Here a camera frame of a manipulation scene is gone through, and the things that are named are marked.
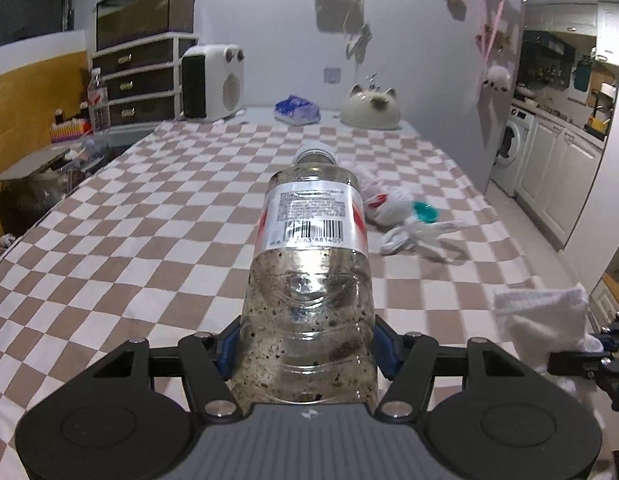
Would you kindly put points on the white space heater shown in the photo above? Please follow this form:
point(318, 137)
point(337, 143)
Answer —
point(224, 85)

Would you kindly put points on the black range hood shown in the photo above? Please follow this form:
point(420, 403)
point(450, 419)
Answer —
point(547, 44)

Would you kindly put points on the white kitchen base cabinets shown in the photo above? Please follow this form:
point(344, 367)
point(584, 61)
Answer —
point(554, 180)

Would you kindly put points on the white trash pile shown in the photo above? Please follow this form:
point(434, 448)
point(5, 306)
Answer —
point(394, 200)

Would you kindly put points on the grey side table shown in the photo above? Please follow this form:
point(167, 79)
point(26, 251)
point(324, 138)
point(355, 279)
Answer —
point(34, 165)

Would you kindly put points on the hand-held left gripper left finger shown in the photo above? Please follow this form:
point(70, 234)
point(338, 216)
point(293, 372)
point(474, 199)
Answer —
point(229, 347)

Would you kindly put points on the white washing machine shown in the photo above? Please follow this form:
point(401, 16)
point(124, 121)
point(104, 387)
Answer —
point(514, 145)

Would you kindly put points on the white wall socket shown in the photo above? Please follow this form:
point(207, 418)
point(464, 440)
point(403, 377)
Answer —
point(332, 74)

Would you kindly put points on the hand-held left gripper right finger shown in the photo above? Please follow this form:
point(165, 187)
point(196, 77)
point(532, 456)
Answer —
point(387, 347)

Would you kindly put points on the white upper kitchen cabinet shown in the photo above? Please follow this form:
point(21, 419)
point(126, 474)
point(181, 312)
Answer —
point(569, 17)

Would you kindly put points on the small metal ornament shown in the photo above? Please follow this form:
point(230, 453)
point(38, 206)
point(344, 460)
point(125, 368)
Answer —
point(374, 82)

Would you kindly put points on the white plastic wrapper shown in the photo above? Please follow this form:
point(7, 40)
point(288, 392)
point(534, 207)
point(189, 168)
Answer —
point(404, 237)

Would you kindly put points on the blue tissue pack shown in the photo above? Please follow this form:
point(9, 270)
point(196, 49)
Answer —
point(297, 109)

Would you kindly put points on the teal plastic lid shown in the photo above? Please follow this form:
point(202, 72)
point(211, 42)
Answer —
point(425, 211)

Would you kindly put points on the white tissue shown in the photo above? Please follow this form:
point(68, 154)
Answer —
point(534, 315)

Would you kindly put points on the clear bottle with red label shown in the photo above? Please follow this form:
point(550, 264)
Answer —
point(99, 110)

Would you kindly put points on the box of coloured pens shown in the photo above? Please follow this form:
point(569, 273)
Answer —
point(69, 130)

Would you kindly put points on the glass fish tank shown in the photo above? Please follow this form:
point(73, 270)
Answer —
point(144, 15)

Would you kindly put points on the dark plastic drawer unit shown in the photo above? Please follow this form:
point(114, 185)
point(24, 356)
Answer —
point(139, 80)

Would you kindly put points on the clear plastic bottle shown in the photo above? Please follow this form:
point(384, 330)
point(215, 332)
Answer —
point(309, 280)

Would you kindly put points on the brown white checkered blanket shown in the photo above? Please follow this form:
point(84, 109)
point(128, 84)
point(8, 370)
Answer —
point(139, 240)

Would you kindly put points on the white plush sheep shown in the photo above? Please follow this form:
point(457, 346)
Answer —
point(497, 77)

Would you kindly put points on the yellow basin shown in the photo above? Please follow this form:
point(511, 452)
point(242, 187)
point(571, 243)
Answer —
point(597, 126)

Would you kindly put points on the cream cat-shaped ornament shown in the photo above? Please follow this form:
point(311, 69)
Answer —
point(364, 110)

